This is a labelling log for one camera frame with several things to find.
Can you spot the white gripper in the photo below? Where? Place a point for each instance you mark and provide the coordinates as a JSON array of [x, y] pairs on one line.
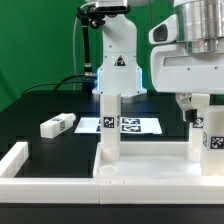
[[175, 71]]

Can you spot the white square desk top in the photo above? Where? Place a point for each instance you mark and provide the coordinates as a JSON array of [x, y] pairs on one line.
[[155, 159]]

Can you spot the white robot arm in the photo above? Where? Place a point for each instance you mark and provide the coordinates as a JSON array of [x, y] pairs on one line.
[[188, 53]]

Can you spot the fiducial marker sheet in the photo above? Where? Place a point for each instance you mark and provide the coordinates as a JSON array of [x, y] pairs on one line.
[[91, 125]]

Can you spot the white U-shaped obstacle fence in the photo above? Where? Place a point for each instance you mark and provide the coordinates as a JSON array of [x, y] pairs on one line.
[[106, 188]]

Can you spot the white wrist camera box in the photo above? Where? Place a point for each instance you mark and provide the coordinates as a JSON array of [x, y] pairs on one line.
[[165, 32]]

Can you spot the black camera stand pole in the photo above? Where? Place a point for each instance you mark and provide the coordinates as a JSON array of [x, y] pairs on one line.
[[89, 18]]

